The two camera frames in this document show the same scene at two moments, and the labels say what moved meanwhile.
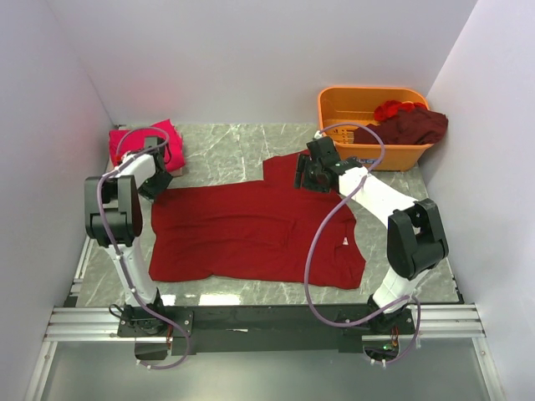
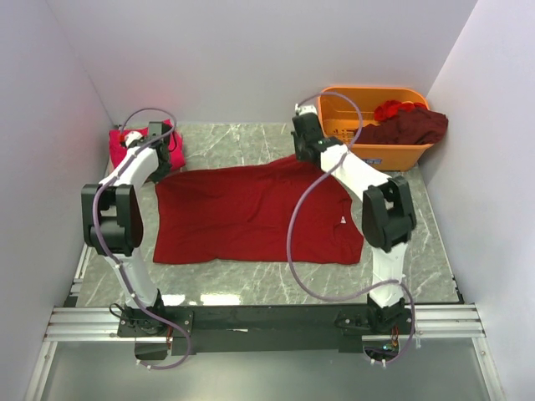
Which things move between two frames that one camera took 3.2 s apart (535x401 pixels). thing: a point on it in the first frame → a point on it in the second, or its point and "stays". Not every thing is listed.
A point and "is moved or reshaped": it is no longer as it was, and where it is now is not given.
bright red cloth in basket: [389, 109] stays
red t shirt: [267, 230] is moved or reshaped
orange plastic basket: [343, 109] stays
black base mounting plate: [221, 329] stays
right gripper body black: [313, 180] → [298, 147]
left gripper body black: [155, 185] → [160, 174]
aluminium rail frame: [433, 322] stays
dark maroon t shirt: [413, 126] stays
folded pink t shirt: [169, 140] stays
